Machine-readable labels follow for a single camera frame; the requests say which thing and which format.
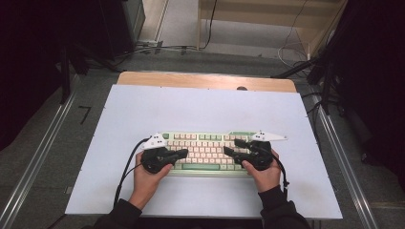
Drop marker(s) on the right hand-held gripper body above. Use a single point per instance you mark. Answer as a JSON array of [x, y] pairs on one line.
[[261, 156]]

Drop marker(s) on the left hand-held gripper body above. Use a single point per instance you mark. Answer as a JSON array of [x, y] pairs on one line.
[[156, 159]]

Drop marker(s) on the green and pink keyboard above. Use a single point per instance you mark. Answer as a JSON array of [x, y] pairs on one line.
[[207, 152]]

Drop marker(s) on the person's right hand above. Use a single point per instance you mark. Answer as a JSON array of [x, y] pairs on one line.
[[266, 179]]

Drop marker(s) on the person's left hand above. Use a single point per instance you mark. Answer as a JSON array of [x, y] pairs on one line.
[[146, 186]]

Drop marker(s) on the white table board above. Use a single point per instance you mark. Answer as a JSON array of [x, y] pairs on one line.
[[203, 108]]

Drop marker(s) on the wooden table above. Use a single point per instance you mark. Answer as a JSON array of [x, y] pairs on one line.
[[191, 80]]

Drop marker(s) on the black metal stand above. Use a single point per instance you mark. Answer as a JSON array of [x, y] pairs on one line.
[[326, 86], [65, 76]]

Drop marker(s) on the white power strip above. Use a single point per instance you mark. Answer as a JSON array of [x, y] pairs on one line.
[[148, 42]]

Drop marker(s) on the light wooden shelf unit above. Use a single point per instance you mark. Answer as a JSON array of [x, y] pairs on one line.
[[254, 14]]

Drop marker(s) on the black cabinet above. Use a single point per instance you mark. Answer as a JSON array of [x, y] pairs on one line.
[[122, 25]]

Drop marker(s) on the dark curtain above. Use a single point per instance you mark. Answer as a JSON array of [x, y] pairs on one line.
[[379, 79], [28, 63]]

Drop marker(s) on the aluminium floor rail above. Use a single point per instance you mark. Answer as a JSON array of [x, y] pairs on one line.
[[347, 178], [35, 162]]

